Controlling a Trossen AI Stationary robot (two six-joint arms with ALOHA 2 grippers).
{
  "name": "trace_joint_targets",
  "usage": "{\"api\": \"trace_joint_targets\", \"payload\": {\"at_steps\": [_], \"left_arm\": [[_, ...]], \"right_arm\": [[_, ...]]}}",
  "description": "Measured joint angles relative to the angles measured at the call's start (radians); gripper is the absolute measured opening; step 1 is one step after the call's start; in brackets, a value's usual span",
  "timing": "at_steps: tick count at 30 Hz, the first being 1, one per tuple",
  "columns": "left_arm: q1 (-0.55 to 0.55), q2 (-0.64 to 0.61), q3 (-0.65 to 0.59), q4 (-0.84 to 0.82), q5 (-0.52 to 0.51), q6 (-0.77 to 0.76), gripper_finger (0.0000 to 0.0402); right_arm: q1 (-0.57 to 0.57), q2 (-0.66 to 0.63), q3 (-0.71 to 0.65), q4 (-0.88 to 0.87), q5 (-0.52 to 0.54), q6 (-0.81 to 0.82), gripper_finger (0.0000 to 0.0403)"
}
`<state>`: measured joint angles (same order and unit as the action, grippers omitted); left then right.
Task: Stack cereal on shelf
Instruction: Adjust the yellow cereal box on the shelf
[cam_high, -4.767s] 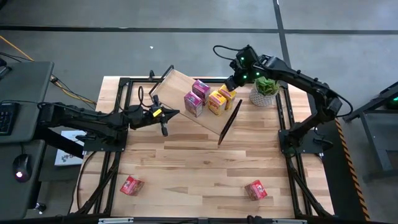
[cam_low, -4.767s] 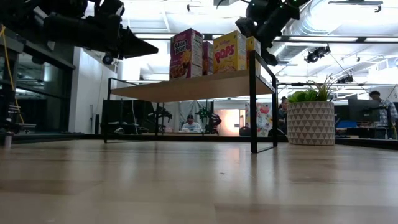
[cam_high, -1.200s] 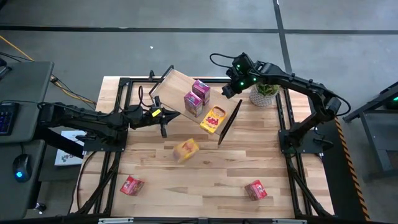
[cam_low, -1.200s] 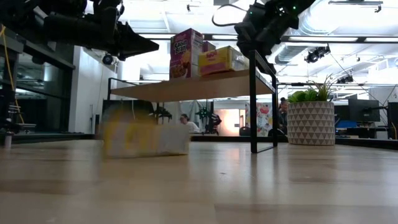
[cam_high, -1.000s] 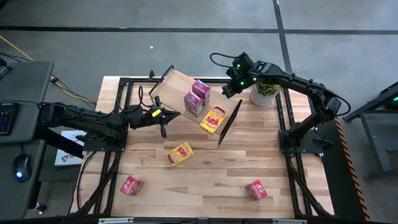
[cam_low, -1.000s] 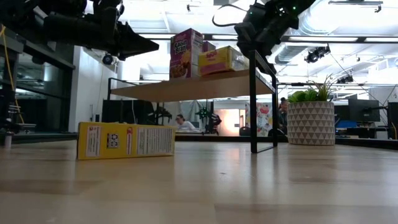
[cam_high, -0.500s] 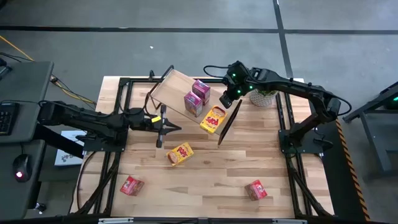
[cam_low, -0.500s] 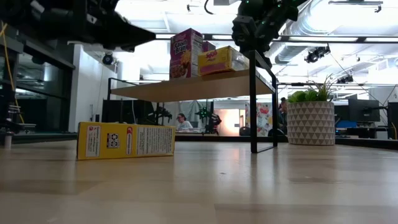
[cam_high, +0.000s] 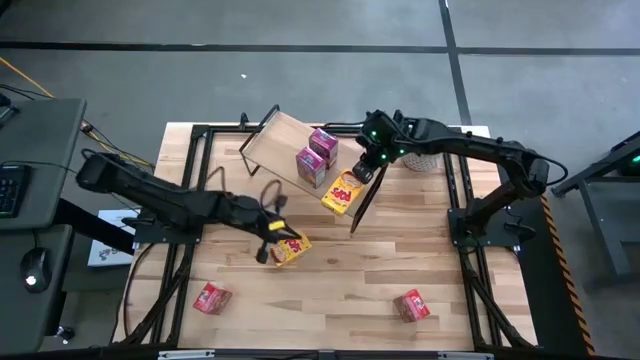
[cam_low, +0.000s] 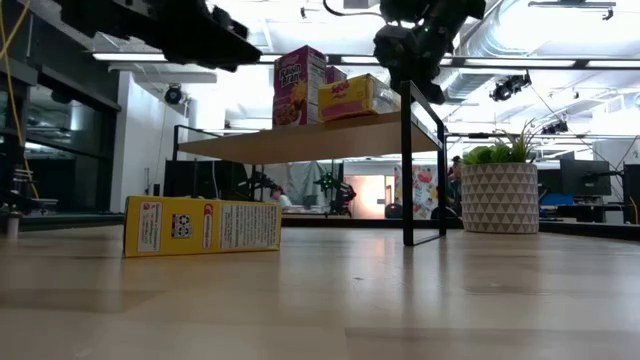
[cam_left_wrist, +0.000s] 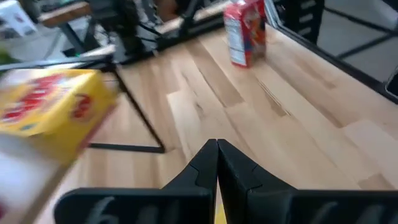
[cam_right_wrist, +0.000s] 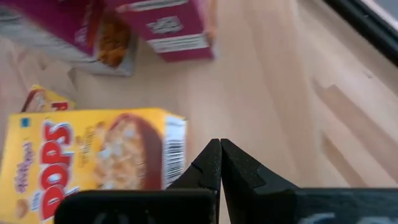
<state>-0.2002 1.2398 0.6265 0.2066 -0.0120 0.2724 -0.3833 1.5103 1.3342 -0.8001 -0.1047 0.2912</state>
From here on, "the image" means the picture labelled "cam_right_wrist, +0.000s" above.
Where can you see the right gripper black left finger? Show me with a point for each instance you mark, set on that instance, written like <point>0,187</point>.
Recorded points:
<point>174,205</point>

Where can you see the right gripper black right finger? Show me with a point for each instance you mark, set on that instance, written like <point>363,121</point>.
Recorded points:
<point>280,205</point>

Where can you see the yellow Corn Pops cereal box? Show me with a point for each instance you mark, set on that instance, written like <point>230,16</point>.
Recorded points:
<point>43,101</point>
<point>93,149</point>

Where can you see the magenta Raisin Bran cereal box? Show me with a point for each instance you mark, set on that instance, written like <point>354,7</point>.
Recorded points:
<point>174,18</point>

